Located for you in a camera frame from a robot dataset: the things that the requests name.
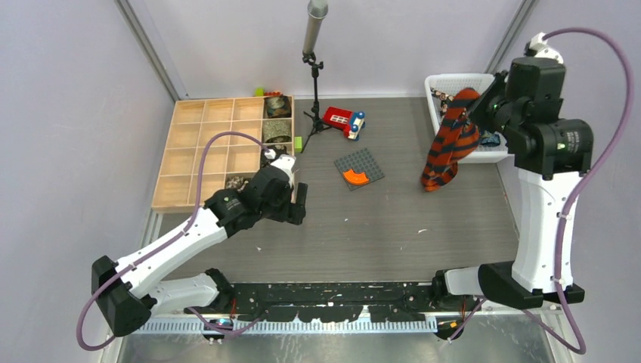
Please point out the black tripod stand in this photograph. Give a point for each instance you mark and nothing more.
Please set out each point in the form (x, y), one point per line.
(318, 125)

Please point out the rolled black gold tie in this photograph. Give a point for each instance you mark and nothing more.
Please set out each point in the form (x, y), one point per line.
(273, 152)

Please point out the rolled beige floral tie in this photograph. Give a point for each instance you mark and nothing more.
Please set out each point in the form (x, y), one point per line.
(237, 182)

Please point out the pink floral dark tie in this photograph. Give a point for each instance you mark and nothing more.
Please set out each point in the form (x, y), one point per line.
(443, 98)

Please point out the orange curved block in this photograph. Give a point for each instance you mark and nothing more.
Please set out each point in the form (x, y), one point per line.
(355, 178)

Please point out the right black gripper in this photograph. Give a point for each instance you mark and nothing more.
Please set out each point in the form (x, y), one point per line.
(500, 82)

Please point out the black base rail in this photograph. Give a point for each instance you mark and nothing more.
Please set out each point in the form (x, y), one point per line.
(337, 302)

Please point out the white plastic basket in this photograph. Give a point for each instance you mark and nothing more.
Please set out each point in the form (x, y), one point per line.
(451, 83)

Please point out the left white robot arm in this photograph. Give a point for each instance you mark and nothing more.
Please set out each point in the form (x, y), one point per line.
(134, 288)

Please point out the orange navy striped tie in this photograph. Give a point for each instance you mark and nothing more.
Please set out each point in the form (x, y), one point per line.
(456, 138)

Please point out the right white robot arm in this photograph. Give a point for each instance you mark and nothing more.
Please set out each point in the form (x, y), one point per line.
(551, 155)

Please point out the grey microphone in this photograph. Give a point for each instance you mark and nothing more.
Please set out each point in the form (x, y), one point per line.
(317, 10)

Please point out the rolled olive patterned tie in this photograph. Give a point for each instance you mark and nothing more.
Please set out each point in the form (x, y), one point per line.
(276, 131)

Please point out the grey lego baseplate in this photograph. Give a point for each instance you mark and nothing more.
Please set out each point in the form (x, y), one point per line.
(360, 161)

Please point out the rolled dark tie top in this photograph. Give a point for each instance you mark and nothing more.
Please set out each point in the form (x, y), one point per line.
(278, 107)

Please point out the wooden compartment tray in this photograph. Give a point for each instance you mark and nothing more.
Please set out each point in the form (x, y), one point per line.
(209, 140)

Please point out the red toy block car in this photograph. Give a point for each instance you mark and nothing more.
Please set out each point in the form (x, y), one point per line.
(350, 123)

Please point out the green block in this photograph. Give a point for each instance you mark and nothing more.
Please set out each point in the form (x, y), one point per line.
(298, 144)

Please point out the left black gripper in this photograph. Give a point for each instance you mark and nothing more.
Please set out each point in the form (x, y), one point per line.
(291, 212)

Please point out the green and red small toys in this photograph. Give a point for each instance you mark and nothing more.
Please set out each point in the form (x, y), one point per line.
(261, 92)

